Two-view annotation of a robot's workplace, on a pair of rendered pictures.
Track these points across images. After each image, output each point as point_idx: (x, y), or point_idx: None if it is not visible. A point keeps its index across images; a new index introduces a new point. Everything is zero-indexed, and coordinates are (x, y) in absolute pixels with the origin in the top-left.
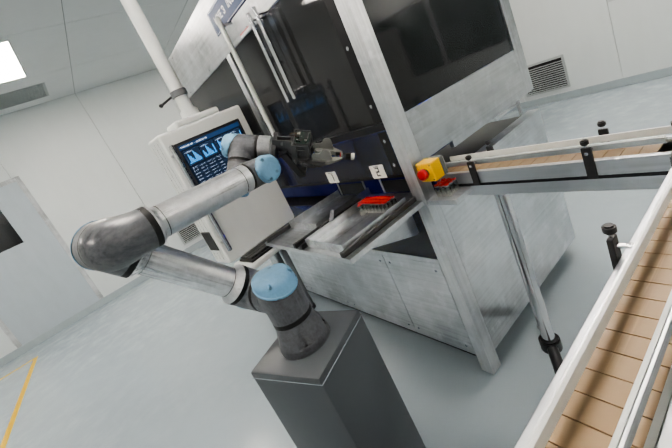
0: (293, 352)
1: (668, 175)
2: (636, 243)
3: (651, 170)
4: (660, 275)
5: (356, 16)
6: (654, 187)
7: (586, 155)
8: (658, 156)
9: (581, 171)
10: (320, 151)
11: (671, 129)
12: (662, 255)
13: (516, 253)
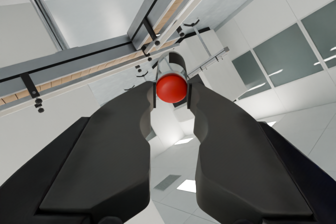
0: None
1: (112, 59)
2: (35, 98)
3: (135, 37)
4: (22, 94)
5: None
6: (129, 28)
7: (151, 35)
8: (137, 47)
9: (150, 18)
10: (195, 178)
11: (155, 48)
12: (38, 87)
13: None
